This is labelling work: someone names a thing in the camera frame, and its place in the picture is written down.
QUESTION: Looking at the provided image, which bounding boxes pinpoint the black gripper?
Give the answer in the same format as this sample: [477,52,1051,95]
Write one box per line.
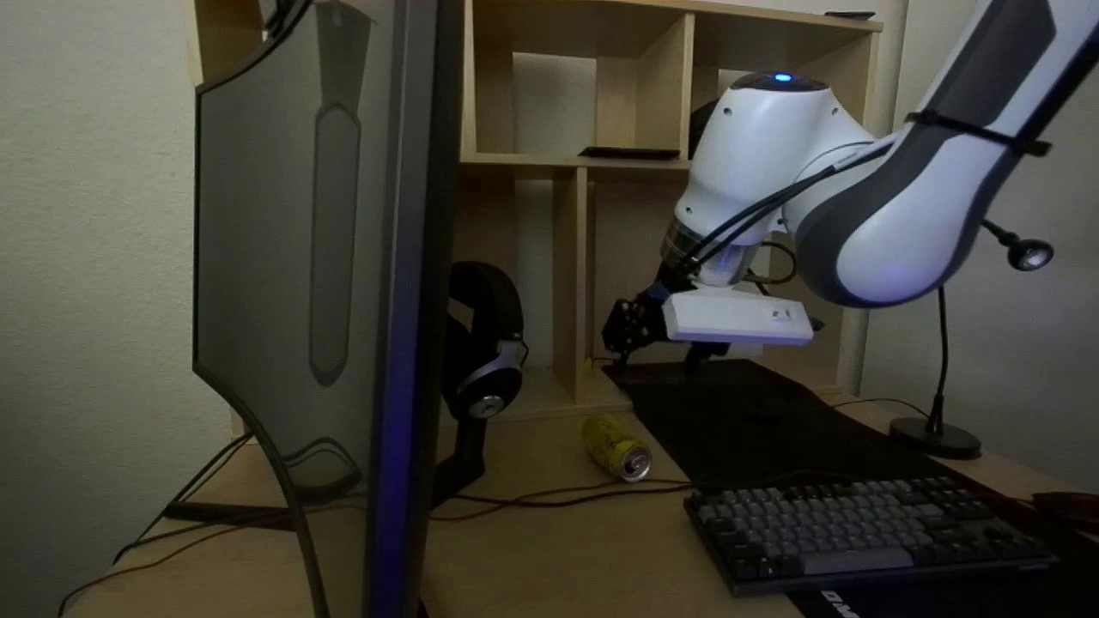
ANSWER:
[600,286,693,361]

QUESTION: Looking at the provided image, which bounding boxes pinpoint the grey mechanical keyboard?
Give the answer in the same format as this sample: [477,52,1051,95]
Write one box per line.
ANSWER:
[683,469,1063,598]

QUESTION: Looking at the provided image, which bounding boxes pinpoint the thin lamp cable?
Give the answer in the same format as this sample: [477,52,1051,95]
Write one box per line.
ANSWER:
[834,396,936,422]

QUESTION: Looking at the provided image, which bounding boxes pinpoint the flat black shelf item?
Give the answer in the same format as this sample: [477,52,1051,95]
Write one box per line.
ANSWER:
[576,140,683,165]

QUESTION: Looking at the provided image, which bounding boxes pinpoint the black red computer mouse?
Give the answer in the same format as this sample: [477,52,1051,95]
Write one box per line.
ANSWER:
[1027,492,1099,541]

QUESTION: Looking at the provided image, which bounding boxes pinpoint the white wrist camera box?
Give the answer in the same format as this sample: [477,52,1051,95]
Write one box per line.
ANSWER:
[659,286,817,350]

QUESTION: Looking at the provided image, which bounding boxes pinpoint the brown desk cable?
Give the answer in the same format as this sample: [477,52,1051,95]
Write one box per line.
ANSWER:
[428,477,698,527]

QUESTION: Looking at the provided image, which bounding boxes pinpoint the light wooden shelf hutch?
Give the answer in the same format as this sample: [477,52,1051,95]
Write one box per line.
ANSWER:
[193,0,907,406]

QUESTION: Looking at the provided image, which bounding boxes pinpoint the black silver headphones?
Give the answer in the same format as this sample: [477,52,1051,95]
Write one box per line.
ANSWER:
[444,258,533,426]

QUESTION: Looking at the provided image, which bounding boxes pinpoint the black gooseneck desk lamp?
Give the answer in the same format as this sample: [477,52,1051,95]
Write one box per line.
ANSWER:
[885,215,1057,464]

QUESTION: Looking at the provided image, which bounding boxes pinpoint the curved black computer monitor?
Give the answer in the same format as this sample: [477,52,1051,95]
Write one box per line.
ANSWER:
[188,0,466,618]

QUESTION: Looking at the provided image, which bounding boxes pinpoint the black monitor cable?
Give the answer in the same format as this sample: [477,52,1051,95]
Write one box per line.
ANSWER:
[109,426,259,566]

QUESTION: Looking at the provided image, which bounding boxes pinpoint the black headphone stand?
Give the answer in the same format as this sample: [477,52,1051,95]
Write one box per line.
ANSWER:
[428,410,491,509]

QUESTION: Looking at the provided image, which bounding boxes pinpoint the black monitor stand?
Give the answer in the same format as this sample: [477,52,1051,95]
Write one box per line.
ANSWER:
[167,499,303,532]

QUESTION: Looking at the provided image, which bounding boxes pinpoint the black desk mat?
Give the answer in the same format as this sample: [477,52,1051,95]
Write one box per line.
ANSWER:
[600,354,1099,618]

